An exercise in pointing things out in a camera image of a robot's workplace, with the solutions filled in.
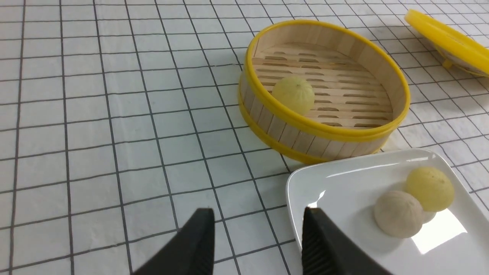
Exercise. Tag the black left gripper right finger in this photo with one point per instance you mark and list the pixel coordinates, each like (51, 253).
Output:
(326, 250)

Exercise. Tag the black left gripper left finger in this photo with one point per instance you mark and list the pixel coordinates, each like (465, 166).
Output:
(190, 252)

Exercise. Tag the beige steamed bun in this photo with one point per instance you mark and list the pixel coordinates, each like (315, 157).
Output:
(400, 215)

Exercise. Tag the yellow steamed bun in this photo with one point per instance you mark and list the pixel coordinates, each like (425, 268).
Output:
(295, 93)
(431, 187)

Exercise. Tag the yellow rimmed woven steamer lid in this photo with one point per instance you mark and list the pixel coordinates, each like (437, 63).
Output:
(456, 49)

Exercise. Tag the white grid tablecloth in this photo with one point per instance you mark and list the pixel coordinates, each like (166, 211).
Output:
(118, 118)

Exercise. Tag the bamboo steamer basket yellow rim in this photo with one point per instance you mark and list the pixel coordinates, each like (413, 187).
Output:
(362, 95)

